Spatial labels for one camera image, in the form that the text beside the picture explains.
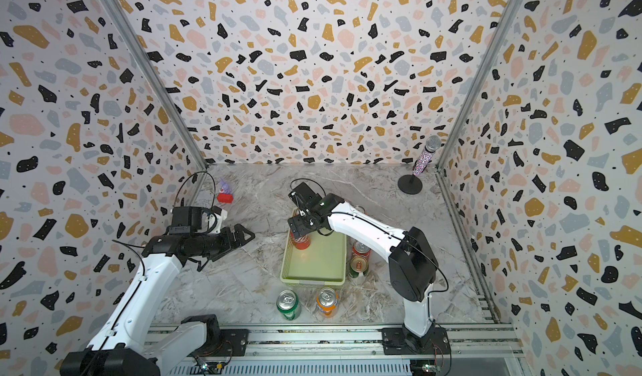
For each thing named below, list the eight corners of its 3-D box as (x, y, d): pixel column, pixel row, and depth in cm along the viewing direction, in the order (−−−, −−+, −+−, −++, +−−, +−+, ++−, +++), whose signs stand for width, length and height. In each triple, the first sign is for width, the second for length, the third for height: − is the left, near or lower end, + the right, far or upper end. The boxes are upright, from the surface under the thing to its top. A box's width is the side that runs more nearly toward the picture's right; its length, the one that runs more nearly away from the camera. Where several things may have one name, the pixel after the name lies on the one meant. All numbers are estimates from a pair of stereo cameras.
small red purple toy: (219, 204, 109) (216, 200, 107) (222, 184, 117) (220, 179, 114) (233, 203, 110) (230, 198, 107) (236, 182, 118) (233, 177, 115)
